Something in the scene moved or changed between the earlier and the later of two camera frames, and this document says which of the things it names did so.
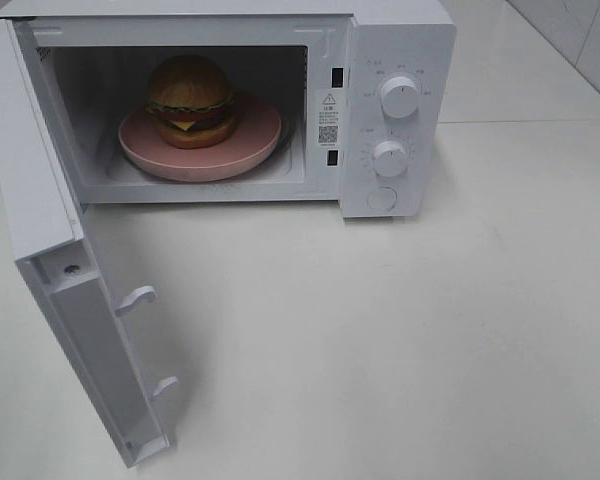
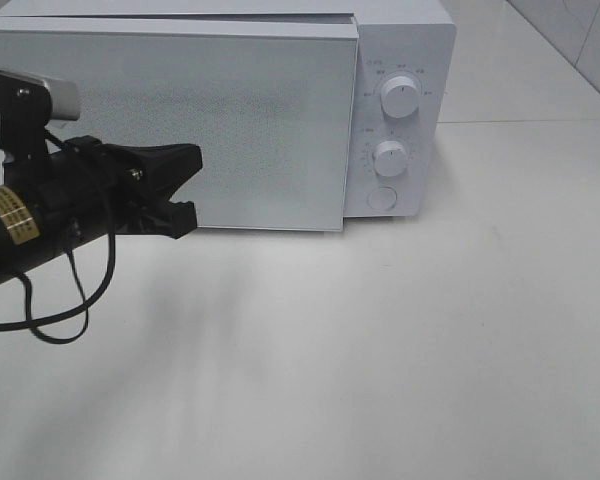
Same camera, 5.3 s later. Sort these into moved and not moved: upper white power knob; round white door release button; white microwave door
Moved: white microwave door
Not moved: round white door release button; upper white power knob
